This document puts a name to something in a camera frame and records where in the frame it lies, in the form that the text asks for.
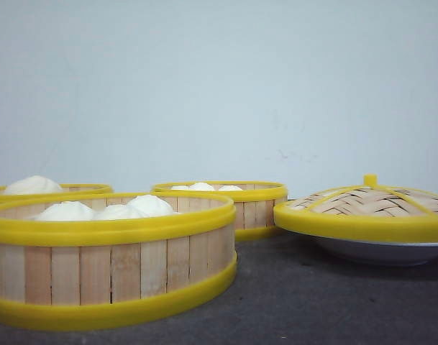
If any white bun back right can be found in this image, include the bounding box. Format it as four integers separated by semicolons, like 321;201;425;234
218;185;242;191

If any white bun back middle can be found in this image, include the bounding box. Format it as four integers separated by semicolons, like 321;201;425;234
189;182;215;191

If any white bun front right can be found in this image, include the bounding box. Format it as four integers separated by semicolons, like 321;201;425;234
127;194;175;217

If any large white bun left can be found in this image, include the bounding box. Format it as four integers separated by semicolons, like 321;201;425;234
4;175;63;195

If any white bun front middle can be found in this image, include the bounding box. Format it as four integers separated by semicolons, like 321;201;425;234
93;204;144;221

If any white bun front left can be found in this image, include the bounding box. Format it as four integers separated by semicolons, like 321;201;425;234
34;201;95;221

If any woven bamboo steamer lid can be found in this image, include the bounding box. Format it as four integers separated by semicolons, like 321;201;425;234
273;174;438;244

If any white shallow plate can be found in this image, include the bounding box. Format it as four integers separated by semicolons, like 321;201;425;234
296;232;438;267

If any bamboo steamer basket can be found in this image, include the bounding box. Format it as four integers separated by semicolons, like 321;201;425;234
0;183;114;204
152;180;288;242
0;193;237;331

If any white bun back left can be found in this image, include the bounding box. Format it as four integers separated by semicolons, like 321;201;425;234
170;185;190;190

